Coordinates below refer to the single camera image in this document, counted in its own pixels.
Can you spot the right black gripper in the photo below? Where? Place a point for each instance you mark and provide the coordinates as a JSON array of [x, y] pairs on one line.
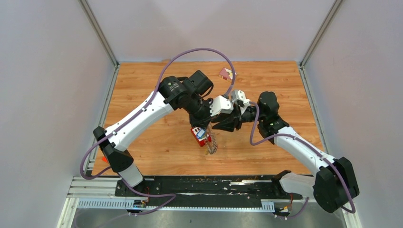
[[228, 125]]

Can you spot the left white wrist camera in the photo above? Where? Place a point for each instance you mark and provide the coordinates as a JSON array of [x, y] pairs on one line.
[[221, 105]]

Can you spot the large metal keyring with rings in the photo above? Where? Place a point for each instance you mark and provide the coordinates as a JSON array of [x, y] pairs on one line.
[[211, 143]]

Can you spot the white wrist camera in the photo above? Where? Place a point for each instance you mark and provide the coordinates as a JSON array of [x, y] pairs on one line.
[[221, 105], [240, 100]]

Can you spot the key with blue tag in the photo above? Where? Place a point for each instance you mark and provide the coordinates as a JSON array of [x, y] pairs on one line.
[[200, 133]]

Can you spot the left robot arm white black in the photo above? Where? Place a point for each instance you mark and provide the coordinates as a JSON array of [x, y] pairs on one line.
[[171, 94]]

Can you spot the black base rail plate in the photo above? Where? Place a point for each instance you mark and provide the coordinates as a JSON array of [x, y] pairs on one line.
[[211, 192]]

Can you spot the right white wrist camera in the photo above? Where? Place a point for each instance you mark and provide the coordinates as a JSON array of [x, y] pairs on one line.
[[240, 100]]

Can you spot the red window toy brick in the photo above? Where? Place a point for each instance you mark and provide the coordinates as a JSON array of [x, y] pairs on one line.
[[200, 142]]

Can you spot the aluminium frame post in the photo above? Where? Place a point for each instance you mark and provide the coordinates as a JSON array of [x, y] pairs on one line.
[[321, 31], [98, 31]]

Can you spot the playing card box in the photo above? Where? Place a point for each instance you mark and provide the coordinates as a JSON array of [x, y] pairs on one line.
[[226, 74]]

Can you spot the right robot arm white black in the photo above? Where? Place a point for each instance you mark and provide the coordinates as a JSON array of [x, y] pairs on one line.
[[332, 183]]

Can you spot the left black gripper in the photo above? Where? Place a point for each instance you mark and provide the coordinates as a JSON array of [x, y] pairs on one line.
[[204, 122]]

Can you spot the right aluminium frame post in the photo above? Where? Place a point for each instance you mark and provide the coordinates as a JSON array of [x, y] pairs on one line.
[[321, 31]]

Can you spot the left aluminium frame post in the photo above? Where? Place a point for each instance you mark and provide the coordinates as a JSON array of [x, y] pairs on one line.
[[98, 31]]

